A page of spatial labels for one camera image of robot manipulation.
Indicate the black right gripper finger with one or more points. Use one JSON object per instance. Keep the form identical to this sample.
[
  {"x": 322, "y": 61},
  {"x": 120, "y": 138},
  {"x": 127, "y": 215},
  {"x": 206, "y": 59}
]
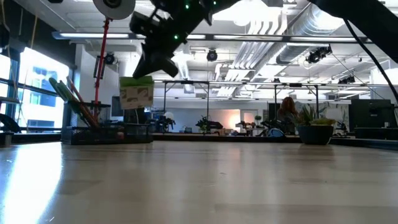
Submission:
[
  {"x": 169, "y": 68},
  {"x": 146, "y": 65}
]

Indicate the green sticky note pad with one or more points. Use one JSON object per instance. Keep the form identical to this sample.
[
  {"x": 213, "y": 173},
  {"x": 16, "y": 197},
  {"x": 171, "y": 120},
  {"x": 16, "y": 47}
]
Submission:
[{"x": 136, "y": 96}]

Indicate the yellow pencil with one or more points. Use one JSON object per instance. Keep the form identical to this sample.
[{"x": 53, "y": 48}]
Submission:
[{"x": 81, "y": 99}]

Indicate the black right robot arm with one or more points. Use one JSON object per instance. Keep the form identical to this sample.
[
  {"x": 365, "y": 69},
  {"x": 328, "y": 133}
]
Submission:
[{"x": 367, "y": 18}]

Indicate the black mesh desk organizer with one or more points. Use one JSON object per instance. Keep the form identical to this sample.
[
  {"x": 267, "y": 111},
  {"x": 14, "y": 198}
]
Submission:
[{"x": 118, "y": 137}]

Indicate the red desk lamp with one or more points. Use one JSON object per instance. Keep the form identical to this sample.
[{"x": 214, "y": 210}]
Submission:
[{"x": 113, "y": 9}]

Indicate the blue round object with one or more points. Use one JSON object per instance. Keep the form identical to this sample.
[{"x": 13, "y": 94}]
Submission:
[{"x": 276, "y": 133}]

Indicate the person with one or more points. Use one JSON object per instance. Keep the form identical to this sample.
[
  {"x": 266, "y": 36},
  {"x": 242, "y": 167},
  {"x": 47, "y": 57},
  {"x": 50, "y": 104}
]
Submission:
[{"x": 287, "y": 109}]

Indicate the potted succulent plant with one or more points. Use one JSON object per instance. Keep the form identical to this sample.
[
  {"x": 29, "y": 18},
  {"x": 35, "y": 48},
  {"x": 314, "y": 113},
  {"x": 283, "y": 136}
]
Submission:
[{"x": 315, "y": 135}]

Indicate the large black computer monitor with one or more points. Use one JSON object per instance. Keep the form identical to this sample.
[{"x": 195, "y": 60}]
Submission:
[{"x": 373, "y": 115}]

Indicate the black aluminium table frame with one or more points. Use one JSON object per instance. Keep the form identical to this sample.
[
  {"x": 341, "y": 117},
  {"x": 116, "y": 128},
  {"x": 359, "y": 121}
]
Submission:
[{"x": 248, "y": 138}]

